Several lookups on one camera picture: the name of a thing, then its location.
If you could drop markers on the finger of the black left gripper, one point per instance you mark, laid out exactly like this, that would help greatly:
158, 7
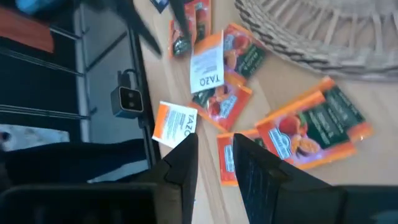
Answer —
182, 18
140, 25

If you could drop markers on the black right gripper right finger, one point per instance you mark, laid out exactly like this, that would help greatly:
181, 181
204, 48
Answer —
273, 193

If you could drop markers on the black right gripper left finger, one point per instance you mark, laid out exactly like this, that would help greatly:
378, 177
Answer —
180, 174

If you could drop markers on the dark blue tea packet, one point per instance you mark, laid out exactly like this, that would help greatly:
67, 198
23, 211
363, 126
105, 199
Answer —
160, 4

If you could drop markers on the white orange Tazo tea packet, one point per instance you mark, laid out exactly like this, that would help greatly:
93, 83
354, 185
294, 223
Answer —
174, 124
206, 68

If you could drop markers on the black slotted equipment panel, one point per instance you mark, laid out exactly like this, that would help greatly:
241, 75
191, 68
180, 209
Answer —
31, 87

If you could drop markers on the round woven straw placemat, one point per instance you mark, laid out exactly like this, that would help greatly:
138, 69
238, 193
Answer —
326, 37

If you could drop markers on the white speckled object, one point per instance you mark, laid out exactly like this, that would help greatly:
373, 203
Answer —
31, 138

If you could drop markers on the black table frame rail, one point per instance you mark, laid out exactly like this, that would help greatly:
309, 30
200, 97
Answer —
150, 149

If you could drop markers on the grey table-level camera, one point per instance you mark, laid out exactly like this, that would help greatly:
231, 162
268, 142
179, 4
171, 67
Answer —
127, 99

